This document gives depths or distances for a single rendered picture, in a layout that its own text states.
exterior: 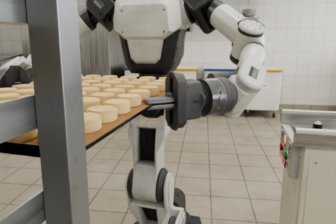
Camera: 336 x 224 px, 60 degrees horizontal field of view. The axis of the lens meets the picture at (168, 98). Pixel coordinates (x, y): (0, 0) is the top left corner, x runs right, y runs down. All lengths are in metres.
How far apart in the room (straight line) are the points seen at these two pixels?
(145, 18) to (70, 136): 0.87
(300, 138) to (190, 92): 0.58
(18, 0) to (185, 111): 0.43
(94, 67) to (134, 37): 3.53
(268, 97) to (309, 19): 1.55
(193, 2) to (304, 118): 0.70
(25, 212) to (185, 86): 0.41
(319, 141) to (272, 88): 3.63
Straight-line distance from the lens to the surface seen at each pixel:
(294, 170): 1.20
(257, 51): 0.87
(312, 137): 1.12
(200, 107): 0.64
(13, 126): 0.26
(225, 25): 1.02
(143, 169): 1.22
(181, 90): 0.61
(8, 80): 0.90
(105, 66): 4.57
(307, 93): 5.60
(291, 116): 1.39
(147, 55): 1.12
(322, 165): 1.15
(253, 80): 0.71
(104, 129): 0.45
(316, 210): 1.22
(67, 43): 0.26
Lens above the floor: 1.20
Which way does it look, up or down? 11 degrees down
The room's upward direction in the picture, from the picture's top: straight up
